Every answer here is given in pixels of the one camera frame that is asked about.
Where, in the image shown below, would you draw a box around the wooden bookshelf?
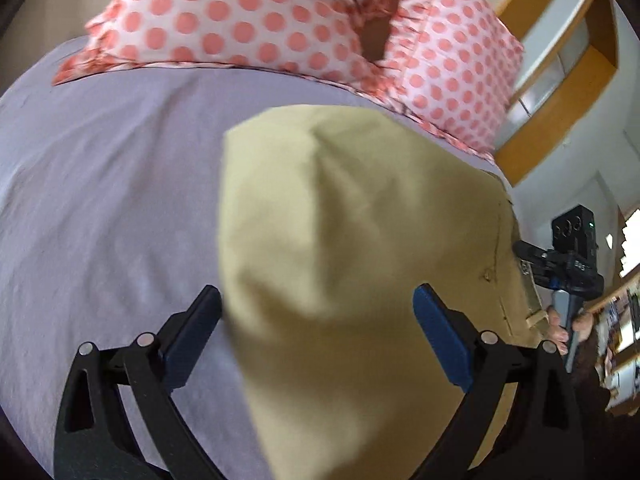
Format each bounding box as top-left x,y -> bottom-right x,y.
592,200 -> 640,417

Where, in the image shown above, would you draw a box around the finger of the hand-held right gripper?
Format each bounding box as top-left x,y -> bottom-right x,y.
513,240 -> 547,281

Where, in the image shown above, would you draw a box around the lavender bed sheet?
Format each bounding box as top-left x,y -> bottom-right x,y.
0,36 -> 516,480

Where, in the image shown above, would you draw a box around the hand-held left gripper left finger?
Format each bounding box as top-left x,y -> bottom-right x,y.
54,284 -> 228,480

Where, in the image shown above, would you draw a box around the khaki pants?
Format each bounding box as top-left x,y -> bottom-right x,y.
216,104 -> 547,480

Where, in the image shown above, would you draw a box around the person's right hand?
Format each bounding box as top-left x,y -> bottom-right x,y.
547,305 -> 596,357

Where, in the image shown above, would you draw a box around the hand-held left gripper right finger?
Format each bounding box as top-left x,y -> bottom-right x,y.
409,283 -> 585,480

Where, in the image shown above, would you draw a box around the polka dot pillow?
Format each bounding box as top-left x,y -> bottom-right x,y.
52,0 -> 525,163

